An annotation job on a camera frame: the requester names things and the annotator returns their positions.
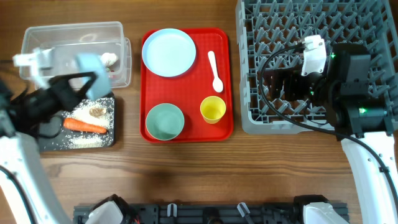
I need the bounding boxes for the light blue bowl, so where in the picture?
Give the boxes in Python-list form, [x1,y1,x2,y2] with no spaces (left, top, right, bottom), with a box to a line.
[76,53,112,101]

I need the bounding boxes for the brown food scrap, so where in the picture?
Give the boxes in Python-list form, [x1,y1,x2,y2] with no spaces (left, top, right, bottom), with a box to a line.
[89,108,107,118]

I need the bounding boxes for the white rice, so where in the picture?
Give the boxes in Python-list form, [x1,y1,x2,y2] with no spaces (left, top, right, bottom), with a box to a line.
[60,97,115,149]

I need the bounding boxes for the orange carrot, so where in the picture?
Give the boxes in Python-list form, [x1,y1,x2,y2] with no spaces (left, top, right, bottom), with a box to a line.
[63,118,107,134]

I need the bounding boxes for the red snack wrapper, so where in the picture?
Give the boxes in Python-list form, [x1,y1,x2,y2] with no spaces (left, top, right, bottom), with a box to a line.
[106,67,116,80]

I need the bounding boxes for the white tissue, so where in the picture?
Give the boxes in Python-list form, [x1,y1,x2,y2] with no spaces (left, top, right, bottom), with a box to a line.
[100,52,119,67]

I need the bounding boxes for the yellow cup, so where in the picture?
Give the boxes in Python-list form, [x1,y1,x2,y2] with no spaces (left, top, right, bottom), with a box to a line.
[200,96,226,124]

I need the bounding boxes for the green bowl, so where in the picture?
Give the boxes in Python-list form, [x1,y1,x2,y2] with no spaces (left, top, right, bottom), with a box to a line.
[145,103,185,141]

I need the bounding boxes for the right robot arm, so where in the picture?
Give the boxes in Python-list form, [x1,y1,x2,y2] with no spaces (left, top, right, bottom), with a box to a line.
[259,40,397,223]

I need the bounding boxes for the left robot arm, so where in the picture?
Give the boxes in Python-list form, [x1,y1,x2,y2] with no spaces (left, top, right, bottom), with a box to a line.
[1,72,111,223]

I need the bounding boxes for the grey dishwasher rack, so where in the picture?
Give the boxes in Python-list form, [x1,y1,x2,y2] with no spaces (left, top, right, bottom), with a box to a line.
[236,0,397,134]

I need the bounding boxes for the black tray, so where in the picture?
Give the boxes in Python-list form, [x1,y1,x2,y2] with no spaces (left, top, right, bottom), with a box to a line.
[37,93,116,152]

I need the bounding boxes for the clear plastic bin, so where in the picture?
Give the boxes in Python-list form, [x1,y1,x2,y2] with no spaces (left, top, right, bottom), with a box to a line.
[21,21,132,88]

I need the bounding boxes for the white plastic spoon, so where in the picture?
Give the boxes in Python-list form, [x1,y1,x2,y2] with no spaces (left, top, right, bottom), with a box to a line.
[208,51,223,93]

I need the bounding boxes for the red serving tray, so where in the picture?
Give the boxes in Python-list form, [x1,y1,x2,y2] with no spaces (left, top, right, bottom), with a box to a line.
[139,28,234,143]

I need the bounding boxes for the light blue plate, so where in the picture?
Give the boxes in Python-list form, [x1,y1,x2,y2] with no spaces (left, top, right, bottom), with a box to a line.
[142,28,197,78]

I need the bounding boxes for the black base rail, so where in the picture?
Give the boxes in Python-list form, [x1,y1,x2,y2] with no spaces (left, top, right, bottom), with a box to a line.
[73,202,351,224]

